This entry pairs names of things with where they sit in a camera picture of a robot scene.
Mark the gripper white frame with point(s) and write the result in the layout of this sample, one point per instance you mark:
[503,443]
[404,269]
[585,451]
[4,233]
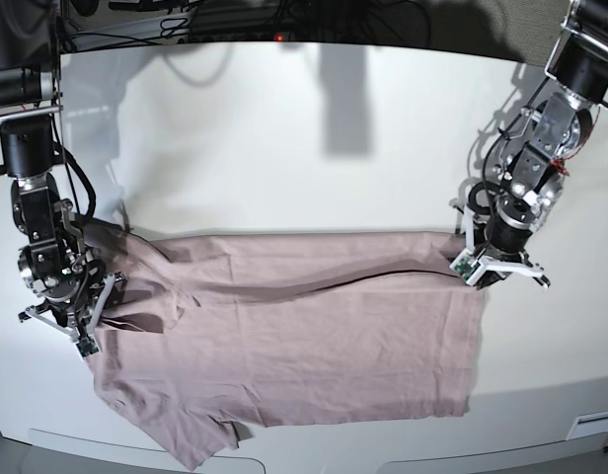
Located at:
[499,246]
[72,298]

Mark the pale pink T-shirt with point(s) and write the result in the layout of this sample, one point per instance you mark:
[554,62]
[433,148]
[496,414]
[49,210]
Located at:
[282,330]

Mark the robot arm black silver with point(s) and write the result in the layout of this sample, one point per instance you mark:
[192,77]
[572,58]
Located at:
[523,173]
[52,200]

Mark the white label sticker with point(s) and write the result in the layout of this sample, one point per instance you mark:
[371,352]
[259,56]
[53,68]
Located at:
[588,425]

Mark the black power strip red light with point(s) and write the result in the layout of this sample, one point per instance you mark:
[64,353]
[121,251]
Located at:
[237,35]

